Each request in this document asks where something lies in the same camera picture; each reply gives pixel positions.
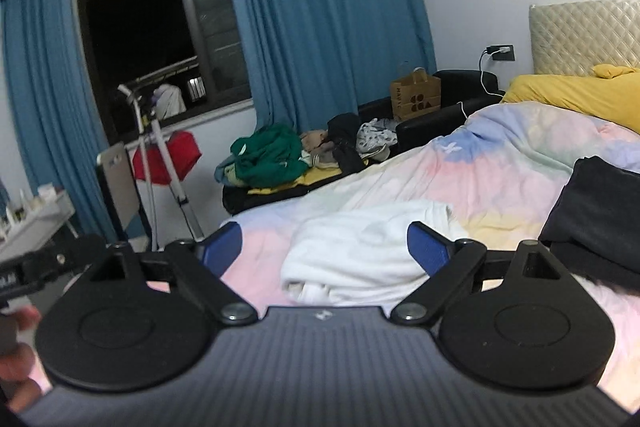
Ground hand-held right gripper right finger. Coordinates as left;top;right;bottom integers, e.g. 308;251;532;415
390;221;566;325

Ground person's left hand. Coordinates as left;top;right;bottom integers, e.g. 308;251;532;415
0;306;45;414

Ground dark window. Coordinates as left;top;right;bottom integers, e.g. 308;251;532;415
70;0;253;144

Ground white patterned garment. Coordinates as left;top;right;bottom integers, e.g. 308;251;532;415
356;118;401;160

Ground white shelf cart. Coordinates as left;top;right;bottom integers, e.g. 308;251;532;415
0;184;77;259

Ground green garment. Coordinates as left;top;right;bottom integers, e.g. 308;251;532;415
230;124;312;188

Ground black garment on sofa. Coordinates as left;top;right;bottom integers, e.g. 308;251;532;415
327;113;367;172

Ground yellow pillow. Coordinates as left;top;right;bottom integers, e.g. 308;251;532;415
502;64;640;135

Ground black folded garment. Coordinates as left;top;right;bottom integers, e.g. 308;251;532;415
539;156;640;293

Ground beige clothes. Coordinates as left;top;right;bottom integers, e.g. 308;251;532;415
300;131;346;168

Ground white plastic bag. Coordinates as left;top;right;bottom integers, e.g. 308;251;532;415
152;83;187;118

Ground red cloth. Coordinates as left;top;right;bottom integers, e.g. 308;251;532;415
132;131;202;184

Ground white tripod stand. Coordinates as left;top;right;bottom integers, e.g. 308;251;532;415
117;84;204;253

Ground white charging cable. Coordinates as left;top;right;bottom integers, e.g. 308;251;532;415
462;49;506;118

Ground black sofa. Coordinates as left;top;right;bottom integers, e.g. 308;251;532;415
222;69;506;215

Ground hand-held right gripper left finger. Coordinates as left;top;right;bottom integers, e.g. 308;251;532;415
85;222;259;325

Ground yellow and blue clothes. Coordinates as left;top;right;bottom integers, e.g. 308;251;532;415
215;159;242;186

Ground pastel tie-dye blanket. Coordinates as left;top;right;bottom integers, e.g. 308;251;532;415
145;99;640;413

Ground blue curtain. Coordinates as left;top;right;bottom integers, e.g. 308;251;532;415
0;0;121;244
214;0;437;135

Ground brown paper bag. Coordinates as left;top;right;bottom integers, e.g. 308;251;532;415
391;62;442;122

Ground beige quilted headboard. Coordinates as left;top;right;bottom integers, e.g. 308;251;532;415
529;0;640;75

